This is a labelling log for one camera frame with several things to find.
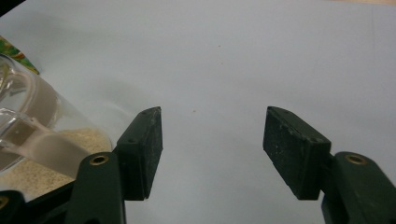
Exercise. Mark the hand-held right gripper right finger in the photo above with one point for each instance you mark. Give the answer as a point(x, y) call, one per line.
point(295, 155)

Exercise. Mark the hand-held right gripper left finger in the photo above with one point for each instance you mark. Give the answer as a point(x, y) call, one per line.
point(141, 155)

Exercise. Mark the clear jar with hinged lid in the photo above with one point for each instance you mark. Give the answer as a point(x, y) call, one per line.
point(46, 146)

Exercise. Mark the yellow green spouted pouch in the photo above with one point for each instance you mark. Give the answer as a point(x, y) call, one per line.
point(15, 54)

